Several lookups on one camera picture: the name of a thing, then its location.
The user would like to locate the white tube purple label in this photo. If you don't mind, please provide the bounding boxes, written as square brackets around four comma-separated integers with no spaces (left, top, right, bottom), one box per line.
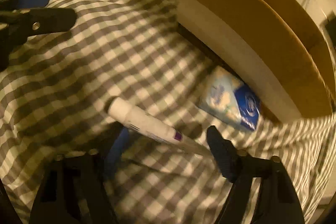
[108,97,212,156]

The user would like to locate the blue tissue pack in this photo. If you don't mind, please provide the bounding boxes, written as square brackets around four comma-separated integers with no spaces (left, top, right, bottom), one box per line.
[198,67,260,132]

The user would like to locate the grey checkered bed sheet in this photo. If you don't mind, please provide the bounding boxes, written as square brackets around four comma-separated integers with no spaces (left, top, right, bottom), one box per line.
[1,0,335,223]

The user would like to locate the brown cardboard box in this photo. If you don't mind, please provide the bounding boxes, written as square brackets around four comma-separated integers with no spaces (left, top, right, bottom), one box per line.
[177,0,335,123]

